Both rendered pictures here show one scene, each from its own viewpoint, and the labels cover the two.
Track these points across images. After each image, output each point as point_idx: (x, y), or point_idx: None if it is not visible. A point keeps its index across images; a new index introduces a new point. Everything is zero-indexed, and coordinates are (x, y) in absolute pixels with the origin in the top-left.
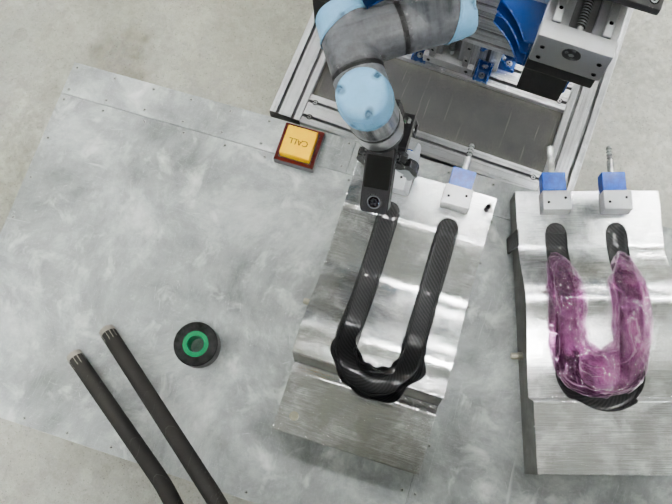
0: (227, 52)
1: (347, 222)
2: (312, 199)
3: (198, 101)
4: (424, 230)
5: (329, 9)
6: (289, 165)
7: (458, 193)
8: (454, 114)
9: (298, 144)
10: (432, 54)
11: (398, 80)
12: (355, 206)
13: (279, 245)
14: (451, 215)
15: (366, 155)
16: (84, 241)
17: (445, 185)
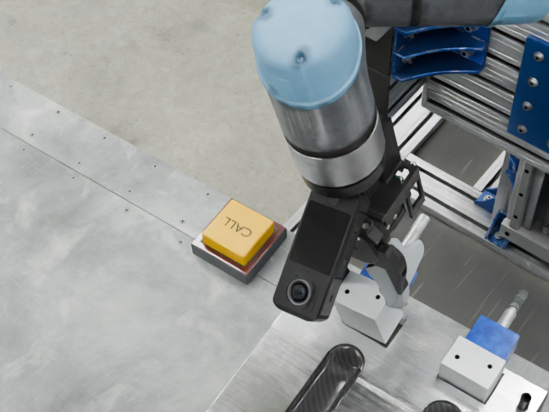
0: (234, 184)
1: (265, 360)
2: (231, 324)
3: (114, 142)
4: (398, 410)
5: None
6: (213, 262)
7: (476, 358)
8: (533, 333)
9: (236, 230)
10: (514, 225)
11: (457, 263)
12: (288, 337)
13: (149, 382)
14: (455, 397)
15: (307, 203)
16: None
17: None
